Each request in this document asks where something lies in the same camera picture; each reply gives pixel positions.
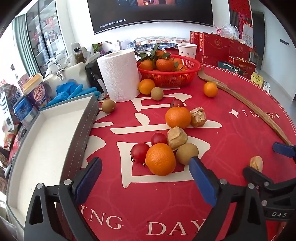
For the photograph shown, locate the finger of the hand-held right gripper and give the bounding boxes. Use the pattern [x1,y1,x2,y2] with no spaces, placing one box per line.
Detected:
[243,166,274,193]
[272,142,296,160]

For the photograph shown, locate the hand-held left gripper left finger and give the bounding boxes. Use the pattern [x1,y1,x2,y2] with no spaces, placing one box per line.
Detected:
[24,157,103,241]

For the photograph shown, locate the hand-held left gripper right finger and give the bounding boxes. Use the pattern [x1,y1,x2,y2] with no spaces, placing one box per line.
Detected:
[188,156,269,241]

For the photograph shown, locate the dried husk physalis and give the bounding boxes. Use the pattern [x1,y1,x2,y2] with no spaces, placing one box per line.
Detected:
[249,156,263,172]
[167,126,188,151]
[190,107,207,128]

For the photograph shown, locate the large orange tangerine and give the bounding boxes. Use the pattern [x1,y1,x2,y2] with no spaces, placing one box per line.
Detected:
[165,106,192,129]
[145,143,176,176]

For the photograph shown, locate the grey tray with white lining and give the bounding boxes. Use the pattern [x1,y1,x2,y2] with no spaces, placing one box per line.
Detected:
[6,93,100,232]

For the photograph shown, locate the brown kiwi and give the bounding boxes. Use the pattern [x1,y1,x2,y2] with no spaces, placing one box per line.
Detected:
[151,87,164,101]
[101,100,116,113]

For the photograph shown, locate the small smooth orange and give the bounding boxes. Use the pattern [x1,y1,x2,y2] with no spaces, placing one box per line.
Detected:
[138,79,156,95]
[203,82,218,98]

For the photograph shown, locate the red printed table mat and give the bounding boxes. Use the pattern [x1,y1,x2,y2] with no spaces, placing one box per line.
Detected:
[55,62,296,241]

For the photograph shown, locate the yellow green carton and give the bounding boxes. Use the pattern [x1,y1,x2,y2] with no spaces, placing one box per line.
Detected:
[251,72,271,93]

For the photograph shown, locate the long wooden stick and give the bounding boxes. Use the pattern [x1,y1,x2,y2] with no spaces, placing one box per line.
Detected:
[197,69,293,147]

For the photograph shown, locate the blue rubber gloves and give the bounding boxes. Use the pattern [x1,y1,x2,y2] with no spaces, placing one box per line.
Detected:
[47,80,101,107]

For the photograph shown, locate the blue snack box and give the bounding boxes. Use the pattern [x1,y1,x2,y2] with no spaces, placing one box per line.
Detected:
[13,95,38,129]

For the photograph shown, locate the dark green gift box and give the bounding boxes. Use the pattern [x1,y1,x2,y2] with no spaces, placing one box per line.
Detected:
[217,61,248,76]

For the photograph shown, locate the purple milk tea cup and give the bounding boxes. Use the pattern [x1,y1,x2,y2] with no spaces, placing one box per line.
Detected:
[22,74,52,112]

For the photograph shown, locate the white paper towel roll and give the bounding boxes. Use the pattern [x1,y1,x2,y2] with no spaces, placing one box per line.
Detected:
[97,49,140,103]

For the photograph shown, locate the black portable speaker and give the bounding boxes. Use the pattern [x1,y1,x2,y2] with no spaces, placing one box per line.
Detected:
[85,61,107,96]

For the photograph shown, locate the red plastic basket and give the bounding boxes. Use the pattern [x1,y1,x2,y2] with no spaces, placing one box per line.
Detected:
[137,55,202,88]

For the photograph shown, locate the white ceramic container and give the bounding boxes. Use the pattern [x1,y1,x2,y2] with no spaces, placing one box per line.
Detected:
[45,62,89,90]

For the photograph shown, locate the pile of snack packets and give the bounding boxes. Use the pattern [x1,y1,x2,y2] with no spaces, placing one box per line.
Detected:
[0,79,23,151]

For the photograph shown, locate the white desk calendar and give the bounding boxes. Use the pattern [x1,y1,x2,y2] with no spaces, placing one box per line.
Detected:
[242,23,254,49]

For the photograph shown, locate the large red gift box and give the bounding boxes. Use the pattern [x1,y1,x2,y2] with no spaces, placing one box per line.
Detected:
[201,33,231,66]

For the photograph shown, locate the brown bottle with black cap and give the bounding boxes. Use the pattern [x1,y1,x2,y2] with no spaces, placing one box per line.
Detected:
[73,47,85,65]

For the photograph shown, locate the pile of leafy tangerines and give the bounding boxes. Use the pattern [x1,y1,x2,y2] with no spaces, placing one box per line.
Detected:
[138,44,188,72]

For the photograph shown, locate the white lidded teapot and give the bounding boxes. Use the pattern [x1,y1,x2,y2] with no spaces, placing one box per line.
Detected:
[46,51,70,70]

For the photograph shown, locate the white plastic bottle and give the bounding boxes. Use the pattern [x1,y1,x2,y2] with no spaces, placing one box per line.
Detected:
[80,46,101,63]

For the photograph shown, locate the clear plastic bag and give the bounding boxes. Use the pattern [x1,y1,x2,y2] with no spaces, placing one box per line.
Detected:
[220,23,240,40]

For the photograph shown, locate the white paper cup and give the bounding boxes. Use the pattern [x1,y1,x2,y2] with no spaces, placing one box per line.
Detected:
[177,43,198,59]

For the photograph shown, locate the narrow red box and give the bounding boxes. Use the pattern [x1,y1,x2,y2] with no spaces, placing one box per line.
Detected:
[190,31,205,55]

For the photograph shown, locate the small white carton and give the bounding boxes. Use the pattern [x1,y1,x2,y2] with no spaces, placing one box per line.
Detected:
[112,40,129,52]

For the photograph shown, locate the checkered cloth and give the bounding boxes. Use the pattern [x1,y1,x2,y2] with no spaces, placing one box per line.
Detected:
[134,37,188,52]

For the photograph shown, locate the glass door cabinet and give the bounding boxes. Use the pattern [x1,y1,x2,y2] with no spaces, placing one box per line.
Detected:
[25,0,67,78]

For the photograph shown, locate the curved television screen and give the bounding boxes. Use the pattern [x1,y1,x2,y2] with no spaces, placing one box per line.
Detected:
[87,0,213,35]

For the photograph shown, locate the red gift box with handle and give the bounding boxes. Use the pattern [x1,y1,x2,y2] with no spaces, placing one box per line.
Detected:
[228,56,257,80]

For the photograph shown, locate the red patterned wall hanging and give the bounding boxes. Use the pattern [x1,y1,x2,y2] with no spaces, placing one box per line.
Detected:
[228,0,252,26]

